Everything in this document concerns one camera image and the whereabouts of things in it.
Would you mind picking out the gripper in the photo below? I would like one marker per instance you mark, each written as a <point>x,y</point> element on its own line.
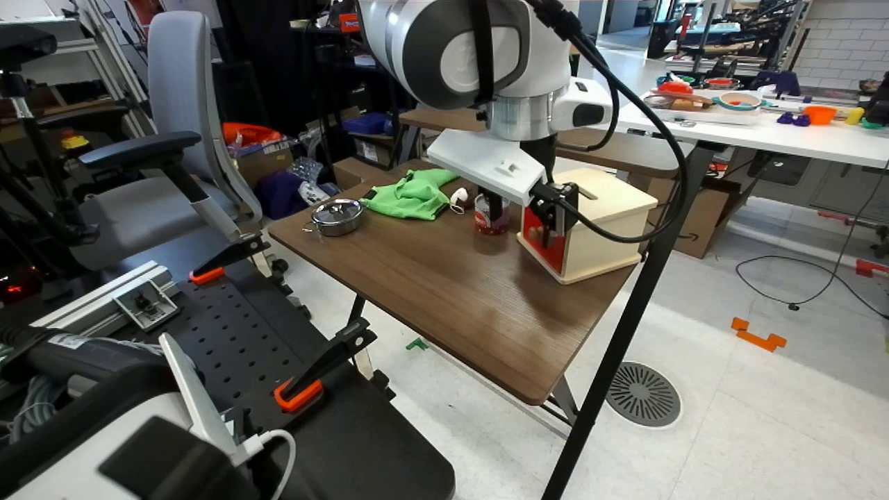
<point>539,154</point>

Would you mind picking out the red drawer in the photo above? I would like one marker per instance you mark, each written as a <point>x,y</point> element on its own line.
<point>536,251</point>

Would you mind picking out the wooden drawer box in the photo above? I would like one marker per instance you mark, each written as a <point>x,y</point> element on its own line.
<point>604,222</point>

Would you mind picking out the red can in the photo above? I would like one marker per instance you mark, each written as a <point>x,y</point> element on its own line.
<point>490,223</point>

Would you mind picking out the green cloth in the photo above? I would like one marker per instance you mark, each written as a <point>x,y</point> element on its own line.
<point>410,196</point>

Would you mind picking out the small cardboard box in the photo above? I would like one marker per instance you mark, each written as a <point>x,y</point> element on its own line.
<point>358,172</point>

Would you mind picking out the blue bin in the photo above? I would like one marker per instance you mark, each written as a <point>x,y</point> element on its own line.
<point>368,123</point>

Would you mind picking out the metal bowl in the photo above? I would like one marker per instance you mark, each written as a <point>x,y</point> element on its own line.
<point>337,217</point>

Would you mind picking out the round floor drain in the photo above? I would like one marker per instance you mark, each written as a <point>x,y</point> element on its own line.
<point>644,394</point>

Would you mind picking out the teal bowl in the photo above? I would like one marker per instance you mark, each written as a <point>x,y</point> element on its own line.
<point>737,101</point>

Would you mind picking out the purple bag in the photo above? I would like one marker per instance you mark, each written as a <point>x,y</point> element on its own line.
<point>278,194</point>

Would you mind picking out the black clamp with orange tip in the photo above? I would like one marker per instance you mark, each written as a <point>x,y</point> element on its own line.
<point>326,361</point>
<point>229,257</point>

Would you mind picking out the white table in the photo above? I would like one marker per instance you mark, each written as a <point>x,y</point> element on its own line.
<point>764,135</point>

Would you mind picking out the orange floor tape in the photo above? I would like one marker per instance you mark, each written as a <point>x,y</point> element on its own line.
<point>760,340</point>

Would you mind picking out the orange bag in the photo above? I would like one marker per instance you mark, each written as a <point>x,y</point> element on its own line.
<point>250,133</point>

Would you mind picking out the purple toy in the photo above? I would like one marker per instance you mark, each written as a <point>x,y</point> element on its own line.
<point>792,119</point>

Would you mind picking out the orange bowl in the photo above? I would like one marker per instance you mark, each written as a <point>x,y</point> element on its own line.
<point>819,115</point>

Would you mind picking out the yellow cup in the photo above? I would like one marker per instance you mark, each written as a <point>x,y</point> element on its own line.
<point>854,116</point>

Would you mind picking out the grey office chair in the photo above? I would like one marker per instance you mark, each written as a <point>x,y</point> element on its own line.
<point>177,83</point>

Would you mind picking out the white flat device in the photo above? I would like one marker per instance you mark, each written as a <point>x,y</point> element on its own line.
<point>198,392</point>

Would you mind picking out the aluminium extrusion bar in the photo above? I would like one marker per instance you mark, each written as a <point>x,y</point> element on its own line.
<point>104,298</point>

